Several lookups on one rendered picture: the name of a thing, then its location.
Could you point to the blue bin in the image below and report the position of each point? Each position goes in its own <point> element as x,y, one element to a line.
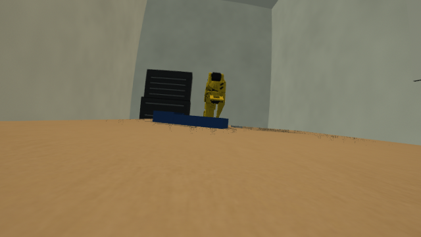
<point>181,118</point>

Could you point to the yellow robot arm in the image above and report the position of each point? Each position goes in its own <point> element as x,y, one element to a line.
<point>217,83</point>

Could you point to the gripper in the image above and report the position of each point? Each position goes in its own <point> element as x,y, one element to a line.
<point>217,98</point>

